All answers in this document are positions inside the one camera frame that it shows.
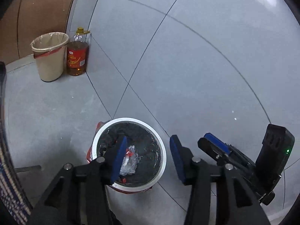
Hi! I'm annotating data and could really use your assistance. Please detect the cooking oil bottle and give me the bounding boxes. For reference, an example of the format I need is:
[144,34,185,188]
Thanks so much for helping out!
[66,27,91,76]

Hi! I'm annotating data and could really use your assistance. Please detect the beige waste basket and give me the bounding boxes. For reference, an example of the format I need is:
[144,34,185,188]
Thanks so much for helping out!
[30,32,69,82]

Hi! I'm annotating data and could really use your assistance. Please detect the zigzag patterned floor mat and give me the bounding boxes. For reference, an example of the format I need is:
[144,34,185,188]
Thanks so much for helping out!
[1,62,33,224]

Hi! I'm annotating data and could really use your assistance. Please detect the white rimmed trash bin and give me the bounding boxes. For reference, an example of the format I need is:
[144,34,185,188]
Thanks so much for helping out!
[86,117,166,194]

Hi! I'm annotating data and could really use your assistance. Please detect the brown kitchen base cabinets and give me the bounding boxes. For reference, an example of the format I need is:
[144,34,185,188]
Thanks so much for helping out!
[1,0,73,64]

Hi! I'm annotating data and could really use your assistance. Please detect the clear plastic wrapper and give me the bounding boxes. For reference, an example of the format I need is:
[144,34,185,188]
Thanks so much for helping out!
[119,145,140,176]

